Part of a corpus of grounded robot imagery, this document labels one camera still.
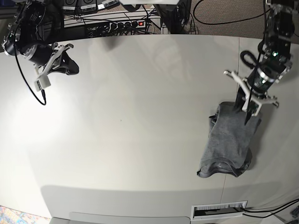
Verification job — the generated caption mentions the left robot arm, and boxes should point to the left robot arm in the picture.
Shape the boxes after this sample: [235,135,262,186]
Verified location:
[227,0,298,117]

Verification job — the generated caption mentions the black cables at table edge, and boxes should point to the black cables at table edge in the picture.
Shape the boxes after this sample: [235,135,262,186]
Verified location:
[235,198,299,218]

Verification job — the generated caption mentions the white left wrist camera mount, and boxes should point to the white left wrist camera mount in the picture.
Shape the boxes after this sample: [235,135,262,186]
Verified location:
[223,70,279,117]

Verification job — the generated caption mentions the white cable grommet slot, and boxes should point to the white cable grommet slot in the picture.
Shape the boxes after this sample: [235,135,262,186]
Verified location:
[190,201,248,221]

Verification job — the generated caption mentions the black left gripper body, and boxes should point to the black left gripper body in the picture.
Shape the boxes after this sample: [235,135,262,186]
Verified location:
[234,87,248,112]

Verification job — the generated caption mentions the black power adapters on floor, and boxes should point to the black power adapters on floor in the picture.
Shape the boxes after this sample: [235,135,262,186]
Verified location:
[62,0,119,14]

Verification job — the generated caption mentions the grey table leg column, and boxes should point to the grey table leg column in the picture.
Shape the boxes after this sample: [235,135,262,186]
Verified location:
[156,4,174,35]

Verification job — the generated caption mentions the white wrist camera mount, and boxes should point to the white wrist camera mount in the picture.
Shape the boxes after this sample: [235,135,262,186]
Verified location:
[223,70,279,117]
[34,43,74,91]

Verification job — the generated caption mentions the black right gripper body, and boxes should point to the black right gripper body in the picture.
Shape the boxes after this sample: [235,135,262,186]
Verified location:
[50,52,79,75]

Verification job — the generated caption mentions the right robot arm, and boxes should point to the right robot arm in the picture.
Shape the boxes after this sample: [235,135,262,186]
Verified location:
[2,0,79,77]

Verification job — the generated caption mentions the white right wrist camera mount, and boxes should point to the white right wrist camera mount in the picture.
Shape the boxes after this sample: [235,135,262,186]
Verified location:
[34,43,74,91]

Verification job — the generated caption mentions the grey T-shirt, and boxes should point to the grey T-shirt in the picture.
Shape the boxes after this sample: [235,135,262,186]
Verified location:
[197,102,261,178]

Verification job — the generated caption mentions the black power strip red switch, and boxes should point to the black power strip red switch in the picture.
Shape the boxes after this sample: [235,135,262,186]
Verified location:
[109,21,147,31]

